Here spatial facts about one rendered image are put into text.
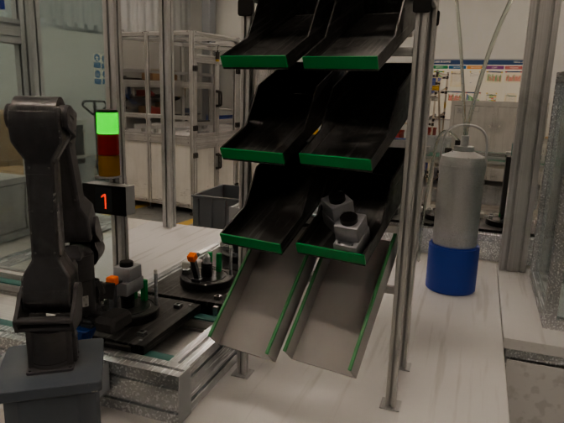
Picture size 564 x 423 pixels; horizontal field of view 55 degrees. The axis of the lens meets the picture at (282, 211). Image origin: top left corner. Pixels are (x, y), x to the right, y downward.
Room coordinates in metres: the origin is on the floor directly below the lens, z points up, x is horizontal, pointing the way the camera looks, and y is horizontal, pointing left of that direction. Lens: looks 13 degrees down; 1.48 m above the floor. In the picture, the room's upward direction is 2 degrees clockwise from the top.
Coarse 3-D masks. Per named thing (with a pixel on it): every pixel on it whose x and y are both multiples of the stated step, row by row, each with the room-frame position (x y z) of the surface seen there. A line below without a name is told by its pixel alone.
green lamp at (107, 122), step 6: (96, 114) 1.28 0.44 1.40; (102, 114) 1.27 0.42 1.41; (108, 114) 1.27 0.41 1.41; (114, 114) 1.28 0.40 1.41; (102, 120) 1.27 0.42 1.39; (108, 120) 1.27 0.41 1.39; (114, 120) 1.28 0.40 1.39; (102, 126) 1.27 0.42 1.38; (108, 126) 1.27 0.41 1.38; (114, 126) 1.28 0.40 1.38; (102, 132) 1.27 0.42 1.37; (108, 132) 1.27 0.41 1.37; (114, 132) 1.28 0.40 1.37
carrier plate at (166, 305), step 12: (168, 300) 1.23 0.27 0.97; (180, 300) 1.23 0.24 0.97; (168, 312) 1.16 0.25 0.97; (180, 312) 1.16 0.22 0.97; (192, 312) 1.18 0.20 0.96; (144, 324) 1.09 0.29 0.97; (156, 324) 1.09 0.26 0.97; (168, 324) 1.10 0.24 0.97; (180, 324) 1.13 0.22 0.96; (96, 336) 1.03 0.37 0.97; (108, 336) 1.03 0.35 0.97; (120, 336) 1.03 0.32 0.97; (132, 336) 1.03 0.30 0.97; (156, 336) 1.04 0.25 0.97; (168, 336) 1.08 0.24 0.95; (132, 348) 1.00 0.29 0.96; (144, 348) 0.99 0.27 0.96
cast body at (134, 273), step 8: (120, 264) 1.13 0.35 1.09; (128, 264) 1.13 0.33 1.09; (136, 264) 1.15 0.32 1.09; (120, 272) 1.13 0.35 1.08; (128, 272) 1.12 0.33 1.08; (136, 272) 1.14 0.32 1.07; (128, 280) 1.12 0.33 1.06; (136, 280) 1.14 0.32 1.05; (120, 288) 1.11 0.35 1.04; (128, 288) 1.11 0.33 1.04; (136, 288) 1.14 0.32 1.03
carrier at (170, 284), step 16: (208, 256) 1.36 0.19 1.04; (176, 272) 1.43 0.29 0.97; (208, 272) 1.35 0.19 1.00; (224, 272) 1.39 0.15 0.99; (160, 288) 1.31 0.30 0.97; (176, 288) 1.31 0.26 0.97; (192, 288) 1.30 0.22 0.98; (208, 288) 1.29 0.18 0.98; (224, 288) 1.31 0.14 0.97; (208, 304) 1.23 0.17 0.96
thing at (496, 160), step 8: (432, 152) 6.22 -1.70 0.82; (480, 152) 5.77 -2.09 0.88; (488, 152) 6.40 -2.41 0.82; (488, 160) 5.57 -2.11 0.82; (496, 160) 5.58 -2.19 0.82; (504, 160) 5.60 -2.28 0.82; (544, 160) 5.46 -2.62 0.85; (496, 168) 5.57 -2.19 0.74; (432, 176) 5.85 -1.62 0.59; (432, 184) 5.88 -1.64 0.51; (488, 208) 5.70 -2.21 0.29; (496, 208) 5.71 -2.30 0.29; (536, 216) 5.41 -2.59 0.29
